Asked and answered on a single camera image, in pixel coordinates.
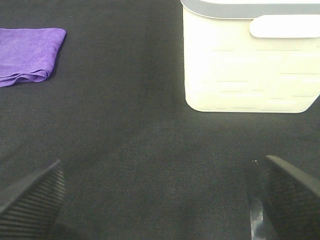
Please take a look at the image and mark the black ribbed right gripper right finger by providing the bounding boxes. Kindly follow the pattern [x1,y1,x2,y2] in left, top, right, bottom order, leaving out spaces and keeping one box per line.
[259,155,320,240]

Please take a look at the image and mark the black fabric table cloth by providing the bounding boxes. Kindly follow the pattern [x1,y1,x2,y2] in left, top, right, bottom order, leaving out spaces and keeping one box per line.
[0,0,320,240]

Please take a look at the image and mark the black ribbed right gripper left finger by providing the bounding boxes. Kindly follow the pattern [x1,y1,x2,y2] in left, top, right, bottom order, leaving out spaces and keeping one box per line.
[0,159,66,240]

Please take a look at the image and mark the purple towel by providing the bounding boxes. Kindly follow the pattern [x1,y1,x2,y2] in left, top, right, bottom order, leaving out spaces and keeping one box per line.
[0,28,67,87]

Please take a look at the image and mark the white plastic storage basket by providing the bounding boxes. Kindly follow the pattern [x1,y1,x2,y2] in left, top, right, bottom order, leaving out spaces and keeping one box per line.
[181,0,320,113]

